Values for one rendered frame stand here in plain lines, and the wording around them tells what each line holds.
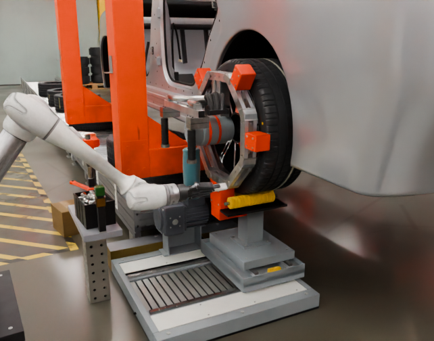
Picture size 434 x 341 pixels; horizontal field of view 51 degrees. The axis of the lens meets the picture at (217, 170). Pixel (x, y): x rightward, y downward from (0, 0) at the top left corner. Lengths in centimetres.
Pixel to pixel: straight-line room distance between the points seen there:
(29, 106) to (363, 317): 173
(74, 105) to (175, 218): 217
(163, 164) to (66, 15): 213
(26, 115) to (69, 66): 261
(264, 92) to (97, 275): 120
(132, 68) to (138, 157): 48
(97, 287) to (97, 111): 235
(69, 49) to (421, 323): 344
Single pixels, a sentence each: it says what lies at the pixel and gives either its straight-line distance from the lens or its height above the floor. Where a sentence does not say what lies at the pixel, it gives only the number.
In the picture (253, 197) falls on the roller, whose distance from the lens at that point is 221.
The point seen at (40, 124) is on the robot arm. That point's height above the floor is 97.
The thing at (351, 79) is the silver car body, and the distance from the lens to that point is 164.
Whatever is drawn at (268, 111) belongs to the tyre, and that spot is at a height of 97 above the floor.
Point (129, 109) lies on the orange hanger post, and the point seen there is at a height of 91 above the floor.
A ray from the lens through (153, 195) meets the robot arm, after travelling 186.
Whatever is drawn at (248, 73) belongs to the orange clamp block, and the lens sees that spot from 197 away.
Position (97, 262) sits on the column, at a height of 22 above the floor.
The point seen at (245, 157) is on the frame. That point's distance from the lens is 198.
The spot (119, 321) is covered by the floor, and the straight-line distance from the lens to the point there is 227.
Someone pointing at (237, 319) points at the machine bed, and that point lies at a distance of 212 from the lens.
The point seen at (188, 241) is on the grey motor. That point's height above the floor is 10.
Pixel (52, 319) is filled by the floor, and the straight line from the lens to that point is 237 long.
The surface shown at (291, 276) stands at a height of 11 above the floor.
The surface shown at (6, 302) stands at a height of 30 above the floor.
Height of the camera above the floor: 126
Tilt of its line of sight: 16 degrees down
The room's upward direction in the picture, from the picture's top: straight up
